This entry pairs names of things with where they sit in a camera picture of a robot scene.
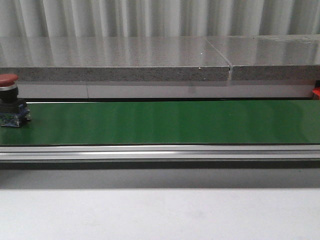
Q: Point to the grey stone slab left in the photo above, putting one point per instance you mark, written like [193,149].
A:
[112,59]

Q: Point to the red plastic tray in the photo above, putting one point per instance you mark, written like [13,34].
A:
[316,93]

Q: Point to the aluminium conveyor side rail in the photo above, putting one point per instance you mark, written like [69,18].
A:
[159,153]

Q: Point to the white pleated curtain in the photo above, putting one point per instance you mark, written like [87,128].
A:
[163,18]

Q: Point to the grey stone slab right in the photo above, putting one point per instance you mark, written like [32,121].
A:
[288,58]

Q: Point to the green conveyor belt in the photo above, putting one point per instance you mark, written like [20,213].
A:
[169,122]

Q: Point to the grey stone slab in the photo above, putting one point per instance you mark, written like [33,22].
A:
[112,59]
[288,58]

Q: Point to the red mushroom push button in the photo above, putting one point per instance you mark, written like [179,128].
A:
[14,111]

